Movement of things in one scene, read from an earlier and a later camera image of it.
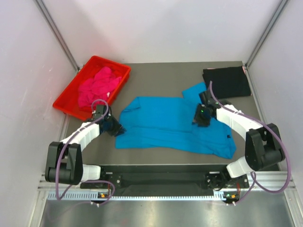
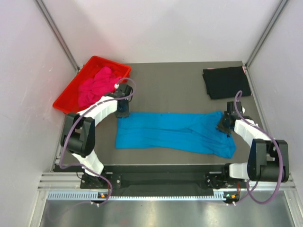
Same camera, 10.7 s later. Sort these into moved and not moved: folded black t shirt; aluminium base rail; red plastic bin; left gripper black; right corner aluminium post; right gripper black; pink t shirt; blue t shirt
Moved: right gripper black; blue t shirt; left gripper black
Not moved: right corner aluminium post; pink t shirt; aluminium base rail; red plastic bin; folded black t shirt
